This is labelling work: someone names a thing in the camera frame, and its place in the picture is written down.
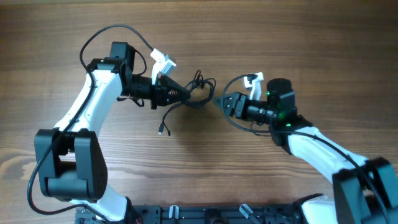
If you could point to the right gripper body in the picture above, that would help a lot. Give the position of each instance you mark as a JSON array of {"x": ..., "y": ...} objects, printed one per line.
[{"x": 241, "y": 106}]

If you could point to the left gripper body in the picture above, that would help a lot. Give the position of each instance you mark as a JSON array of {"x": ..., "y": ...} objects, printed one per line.
[{"x": 155, "y": 96}]

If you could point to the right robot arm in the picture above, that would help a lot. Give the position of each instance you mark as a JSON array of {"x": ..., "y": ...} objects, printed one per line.
[{"x": 364, "y": 190}]

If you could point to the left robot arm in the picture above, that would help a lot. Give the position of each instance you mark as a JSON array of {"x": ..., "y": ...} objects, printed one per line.
[{"x": 70, "y": 162}]

